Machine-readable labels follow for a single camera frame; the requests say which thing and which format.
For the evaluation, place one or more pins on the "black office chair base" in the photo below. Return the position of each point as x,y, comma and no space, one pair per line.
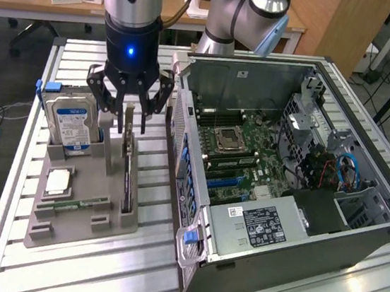
34,32

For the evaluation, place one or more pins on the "silver CPU chip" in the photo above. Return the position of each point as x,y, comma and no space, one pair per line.
58,182

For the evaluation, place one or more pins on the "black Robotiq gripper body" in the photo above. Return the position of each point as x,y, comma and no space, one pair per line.
132,49

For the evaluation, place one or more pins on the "CPU socket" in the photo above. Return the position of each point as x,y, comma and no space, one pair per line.
229,139

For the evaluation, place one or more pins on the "grey parts rack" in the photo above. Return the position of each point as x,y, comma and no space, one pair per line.
93,190

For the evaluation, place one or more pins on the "grey expansion card retainer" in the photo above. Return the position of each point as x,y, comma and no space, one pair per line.
178,60

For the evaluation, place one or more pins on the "green RAM stick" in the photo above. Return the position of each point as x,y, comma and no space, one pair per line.
81,205

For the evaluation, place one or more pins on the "grey power supply unit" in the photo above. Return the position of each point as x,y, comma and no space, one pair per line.
241,230

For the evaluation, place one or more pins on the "silver chipset heatsink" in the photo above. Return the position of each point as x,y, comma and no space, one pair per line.
261,192

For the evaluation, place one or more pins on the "wooden desk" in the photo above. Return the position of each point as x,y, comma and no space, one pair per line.
38,5

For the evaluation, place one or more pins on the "silver perforated drive cage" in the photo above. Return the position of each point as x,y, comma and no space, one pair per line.
300,127

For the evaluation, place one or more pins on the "wooden cabinet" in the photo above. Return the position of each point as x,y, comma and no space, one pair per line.
355,30

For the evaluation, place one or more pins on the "hard disk with blue caddy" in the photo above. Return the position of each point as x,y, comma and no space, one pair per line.
71,123

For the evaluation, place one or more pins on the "green motherboard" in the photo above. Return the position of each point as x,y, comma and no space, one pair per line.
269,151

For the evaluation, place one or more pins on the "long blue expansion slot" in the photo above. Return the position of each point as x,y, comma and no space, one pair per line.
224,182

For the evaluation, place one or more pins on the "white paper stack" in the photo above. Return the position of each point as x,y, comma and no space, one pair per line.
199,9

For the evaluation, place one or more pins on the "Nvidia graphics card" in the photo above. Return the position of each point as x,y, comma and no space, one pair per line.
129,180

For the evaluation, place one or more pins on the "blue case release latch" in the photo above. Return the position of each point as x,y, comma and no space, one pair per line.
189,238

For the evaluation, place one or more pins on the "open black PC case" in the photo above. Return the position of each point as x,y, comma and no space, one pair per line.
271,276

